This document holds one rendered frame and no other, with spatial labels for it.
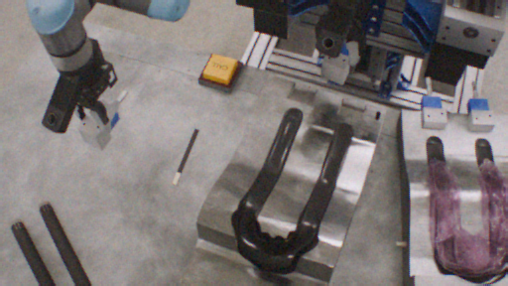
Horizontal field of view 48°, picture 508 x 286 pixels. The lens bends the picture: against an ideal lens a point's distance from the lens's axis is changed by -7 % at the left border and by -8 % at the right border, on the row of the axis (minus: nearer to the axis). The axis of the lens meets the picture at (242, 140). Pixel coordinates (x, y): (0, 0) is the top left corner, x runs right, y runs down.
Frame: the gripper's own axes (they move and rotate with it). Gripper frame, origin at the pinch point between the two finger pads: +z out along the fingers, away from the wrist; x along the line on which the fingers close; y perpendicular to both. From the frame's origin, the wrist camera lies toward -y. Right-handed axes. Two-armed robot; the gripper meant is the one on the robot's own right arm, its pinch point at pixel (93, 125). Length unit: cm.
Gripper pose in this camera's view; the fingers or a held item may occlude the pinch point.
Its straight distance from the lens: 122.0
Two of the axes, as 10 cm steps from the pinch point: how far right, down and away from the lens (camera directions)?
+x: -8.7, -4.0, 2.8
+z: 0.5, 5.0, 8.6
